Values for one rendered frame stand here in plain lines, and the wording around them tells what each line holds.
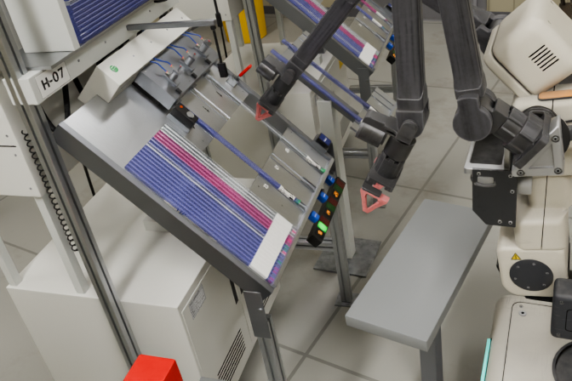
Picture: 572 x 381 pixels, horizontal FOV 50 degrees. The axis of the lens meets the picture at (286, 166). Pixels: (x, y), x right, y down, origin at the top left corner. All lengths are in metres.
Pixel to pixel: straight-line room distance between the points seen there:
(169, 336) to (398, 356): 0.90
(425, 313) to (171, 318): 0.75
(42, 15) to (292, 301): 1.61
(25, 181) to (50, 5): 0.51
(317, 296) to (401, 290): 0.94
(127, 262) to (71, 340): 0.34
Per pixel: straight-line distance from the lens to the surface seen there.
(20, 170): 1.85
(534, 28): 1.37
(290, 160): 2.07
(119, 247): 2.23
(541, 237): 1.63
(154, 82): 1.86
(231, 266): 1.68
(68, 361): 2.40
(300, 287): 2.77
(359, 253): 2.89
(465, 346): 2.49
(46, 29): 1.69
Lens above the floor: 1.85
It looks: 31 degrees down
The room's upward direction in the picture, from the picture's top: 11 degrees counter-clockwise
